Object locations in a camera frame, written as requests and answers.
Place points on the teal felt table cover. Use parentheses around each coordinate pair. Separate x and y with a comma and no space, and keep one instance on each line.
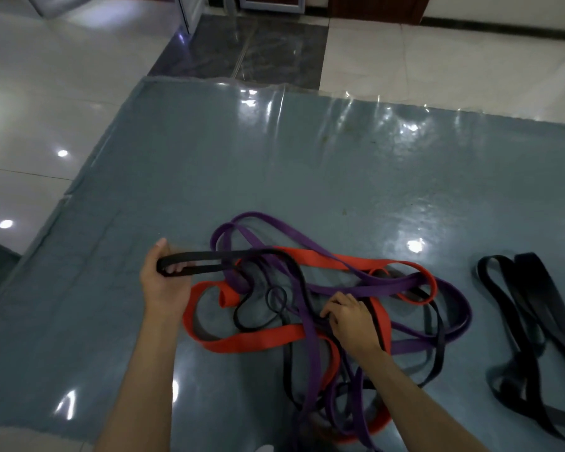
(193,160)

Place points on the dark brown wooden door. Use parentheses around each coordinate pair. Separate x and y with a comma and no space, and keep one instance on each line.
(376,6)

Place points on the person's left hand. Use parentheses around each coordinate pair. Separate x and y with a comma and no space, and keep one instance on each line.
(162,291)

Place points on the wide black resistance band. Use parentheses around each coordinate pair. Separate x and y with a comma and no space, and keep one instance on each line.
(541,287)

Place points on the person's right hand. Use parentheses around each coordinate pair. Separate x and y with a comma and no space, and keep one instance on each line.
(353,324)

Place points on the white open door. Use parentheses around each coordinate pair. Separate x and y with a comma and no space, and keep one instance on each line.
(52,4)

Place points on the narrow black resistance band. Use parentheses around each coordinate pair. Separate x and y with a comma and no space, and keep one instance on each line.
(202,255)

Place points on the red resistance band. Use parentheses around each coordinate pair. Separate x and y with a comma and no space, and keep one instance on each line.
(245,343)

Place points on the narrow white door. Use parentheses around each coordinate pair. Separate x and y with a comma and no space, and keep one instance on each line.
(190,9)

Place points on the white framed glass door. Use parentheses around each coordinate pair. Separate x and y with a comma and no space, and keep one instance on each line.
(270,6)

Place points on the person's right forearm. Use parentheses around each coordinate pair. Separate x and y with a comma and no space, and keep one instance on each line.
(419,409)

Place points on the person's left forearm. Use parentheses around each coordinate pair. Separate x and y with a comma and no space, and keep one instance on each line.
(136,395)

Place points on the purple band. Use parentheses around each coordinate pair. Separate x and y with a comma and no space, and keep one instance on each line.
(282,225)

